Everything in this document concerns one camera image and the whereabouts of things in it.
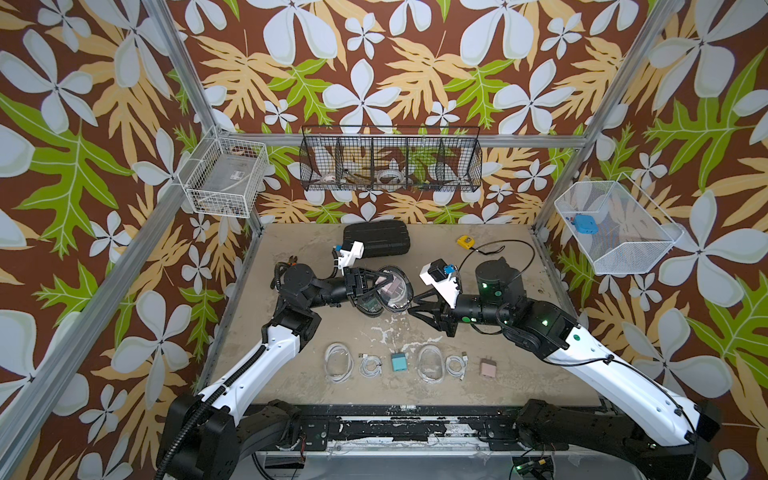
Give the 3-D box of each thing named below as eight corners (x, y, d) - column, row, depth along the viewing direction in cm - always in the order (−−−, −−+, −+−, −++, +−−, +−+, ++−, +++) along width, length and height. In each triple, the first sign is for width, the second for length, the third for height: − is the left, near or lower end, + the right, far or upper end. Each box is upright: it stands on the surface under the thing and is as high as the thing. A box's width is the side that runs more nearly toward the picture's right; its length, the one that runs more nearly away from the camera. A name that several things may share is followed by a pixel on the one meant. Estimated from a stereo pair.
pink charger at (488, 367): (480, 375, 85) (482, 372, 84) (480, 357, 89) (482, 355, 87) (494, 378, 85) (496, 375, 83) (494, 360, 88) (496, 358, 87)
